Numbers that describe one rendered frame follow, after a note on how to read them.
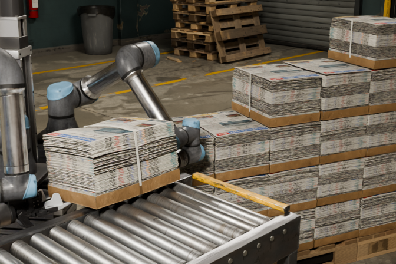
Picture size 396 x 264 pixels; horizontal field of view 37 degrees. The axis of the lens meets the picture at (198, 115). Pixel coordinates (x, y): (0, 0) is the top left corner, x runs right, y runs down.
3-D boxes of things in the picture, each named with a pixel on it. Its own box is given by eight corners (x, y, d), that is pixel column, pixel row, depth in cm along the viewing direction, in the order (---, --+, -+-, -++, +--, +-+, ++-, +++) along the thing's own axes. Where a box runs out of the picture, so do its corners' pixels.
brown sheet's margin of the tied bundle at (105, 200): (85, 185, 219) (83, 174, 219) (134, 197, 199) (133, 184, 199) (48, 197, 208) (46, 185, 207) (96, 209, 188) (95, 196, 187)
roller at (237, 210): (178, 191, 222) (178, 179, 221) (278, 231, 191) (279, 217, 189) (168, 195, 219) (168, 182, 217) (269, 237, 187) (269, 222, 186)
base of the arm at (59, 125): (40, 137, 263) (39, 116, 260) (52, 128, 277) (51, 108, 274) (72, 139, 261) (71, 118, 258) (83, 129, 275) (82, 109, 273)
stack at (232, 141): (131, 273, 307) (126, 121, 284) (315, 231, 354) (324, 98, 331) (157, 314, 273) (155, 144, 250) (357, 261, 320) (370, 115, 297)
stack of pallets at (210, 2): (218, 45, 1050) (219, -30, 1015) (262, 51, 991) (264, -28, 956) (167, 55, 952) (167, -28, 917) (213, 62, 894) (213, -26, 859)
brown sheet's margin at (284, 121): (230, 108, 306) (231, 100, 305) (277, 102, 318) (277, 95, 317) (269, 127, 273) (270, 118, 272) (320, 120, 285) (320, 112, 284)
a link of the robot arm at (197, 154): (193, 139, 254) (193, 158, 257) (175, 145, 247) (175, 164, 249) (207, 143, 249) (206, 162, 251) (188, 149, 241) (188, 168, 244)
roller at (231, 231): (150, 204, 213) (154, 190, 213) (250, 248, 181) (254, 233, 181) (140, 203, 209) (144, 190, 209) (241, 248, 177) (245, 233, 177)
